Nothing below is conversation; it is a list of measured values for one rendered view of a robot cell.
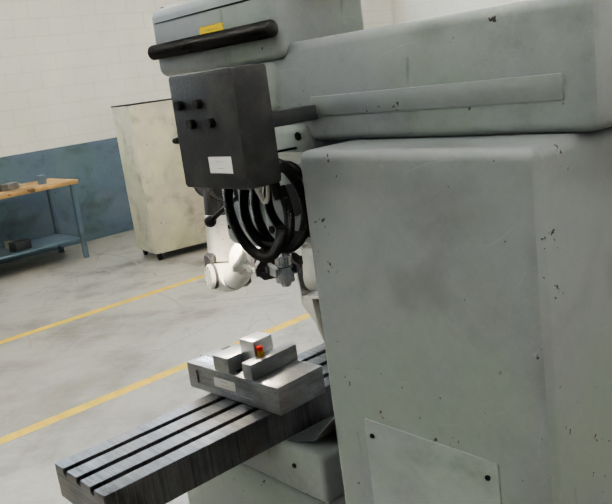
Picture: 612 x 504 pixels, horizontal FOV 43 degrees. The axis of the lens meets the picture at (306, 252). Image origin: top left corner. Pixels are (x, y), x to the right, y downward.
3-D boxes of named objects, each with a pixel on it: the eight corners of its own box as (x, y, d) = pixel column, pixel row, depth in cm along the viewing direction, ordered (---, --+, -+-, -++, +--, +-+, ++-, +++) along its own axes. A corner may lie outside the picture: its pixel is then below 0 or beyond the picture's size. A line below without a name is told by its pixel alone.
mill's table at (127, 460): (61, 495, 169) (53, 462, 168) (421, 323, 247) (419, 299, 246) (111, 533, 152) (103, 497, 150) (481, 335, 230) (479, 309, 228)
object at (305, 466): (201, 446, 210) (194, 406, 207) (296, 399, 232) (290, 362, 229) (326, 507, 173) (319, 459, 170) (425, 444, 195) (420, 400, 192)
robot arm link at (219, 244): (200, 285, 240) (194, 214, 236) (239, 279, 245) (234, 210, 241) (213, 292, 230) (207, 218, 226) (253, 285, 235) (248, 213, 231)
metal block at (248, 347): (242, 361, 188) (238, 338, 187) (260, 353, 192) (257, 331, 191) (256, 365, 185) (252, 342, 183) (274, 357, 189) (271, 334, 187)
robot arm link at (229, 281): (233, 279, 218) (215, 301, 234) (266, 274, 223) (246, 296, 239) (224, 245, 221) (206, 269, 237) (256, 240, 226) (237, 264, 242)
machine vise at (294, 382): (190, 386, 200) (183, 346, 197) (234, 366, 210) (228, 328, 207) (281, 416, 175) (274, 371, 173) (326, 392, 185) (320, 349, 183)
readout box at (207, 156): (180, 189, 146) (160, 77, 141) (218, 180, 152) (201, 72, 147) (243, 192, 131) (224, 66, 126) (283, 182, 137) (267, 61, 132)
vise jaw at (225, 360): (214, 369, 190) (211, 354, 189) (259, 349, 200) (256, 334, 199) (229, 374, 186) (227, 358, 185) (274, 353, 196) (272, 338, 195)
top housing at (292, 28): (157, 78, 188) (145, 9, 184) (242, 68, 205) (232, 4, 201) (281, 59, 153) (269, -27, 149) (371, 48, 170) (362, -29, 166)
